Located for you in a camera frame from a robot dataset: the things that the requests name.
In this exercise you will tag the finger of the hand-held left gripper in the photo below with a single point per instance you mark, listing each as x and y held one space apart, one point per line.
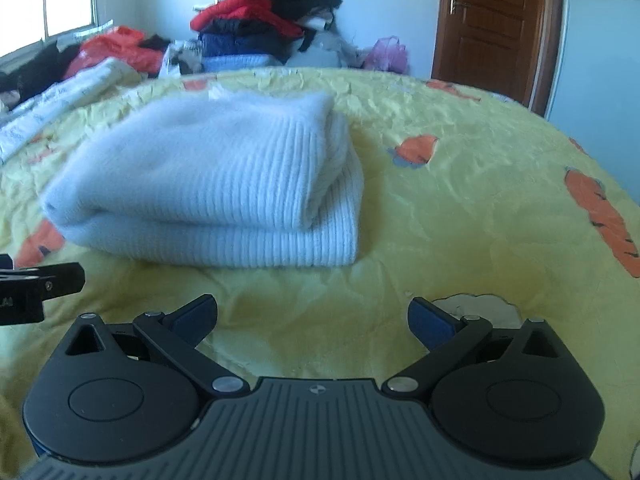
5 263
55 280

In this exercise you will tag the white plastic bag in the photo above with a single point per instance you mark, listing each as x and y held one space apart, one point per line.
182 57

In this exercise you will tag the pink plastic bag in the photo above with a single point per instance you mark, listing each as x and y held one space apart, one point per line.
386 55

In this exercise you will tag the light blue knit cloth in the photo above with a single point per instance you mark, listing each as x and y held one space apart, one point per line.
235 62

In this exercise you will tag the yellow printed bed sheet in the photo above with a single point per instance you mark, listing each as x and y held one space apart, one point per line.
475 235

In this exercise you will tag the red plastic bag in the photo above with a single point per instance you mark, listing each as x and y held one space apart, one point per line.
110 50

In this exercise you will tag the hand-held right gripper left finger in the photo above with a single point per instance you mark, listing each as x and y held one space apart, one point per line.
192 317

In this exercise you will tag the white printed quilt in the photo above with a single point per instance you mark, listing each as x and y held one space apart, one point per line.
65 95

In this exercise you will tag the navy jacket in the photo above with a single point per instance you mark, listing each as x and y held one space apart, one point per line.
245 40

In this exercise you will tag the brown wooden door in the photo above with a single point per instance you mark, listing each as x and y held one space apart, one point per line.
492 25

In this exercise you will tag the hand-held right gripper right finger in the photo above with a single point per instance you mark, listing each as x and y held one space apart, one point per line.
429 322

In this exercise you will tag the grey cloth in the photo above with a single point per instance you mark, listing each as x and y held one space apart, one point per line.
325 50

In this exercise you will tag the white knit sweater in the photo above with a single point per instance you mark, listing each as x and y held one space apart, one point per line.
210 180

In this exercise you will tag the black cloth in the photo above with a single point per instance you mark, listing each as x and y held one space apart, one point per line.
35 67

